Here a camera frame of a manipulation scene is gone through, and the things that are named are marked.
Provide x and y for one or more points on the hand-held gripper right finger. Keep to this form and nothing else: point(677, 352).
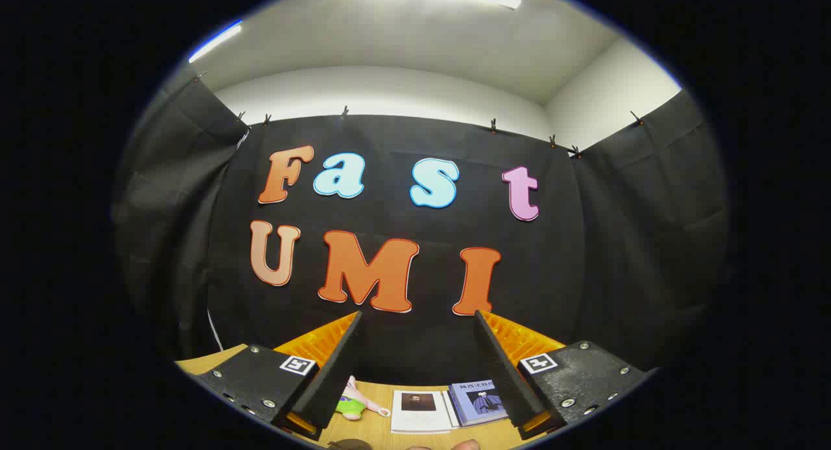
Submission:
point(503, 378)

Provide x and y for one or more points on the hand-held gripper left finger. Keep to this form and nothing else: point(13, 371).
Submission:
point(334, 378)

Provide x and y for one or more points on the pink star plush toy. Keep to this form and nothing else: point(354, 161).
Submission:
point(352, 406)

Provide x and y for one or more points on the blue cover book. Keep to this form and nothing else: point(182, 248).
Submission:
point(477, 404)

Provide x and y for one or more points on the black backdrop cloth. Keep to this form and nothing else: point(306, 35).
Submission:
point(402, 346)

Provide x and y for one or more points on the white portrait book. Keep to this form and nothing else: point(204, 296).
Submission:
point(419, 416)

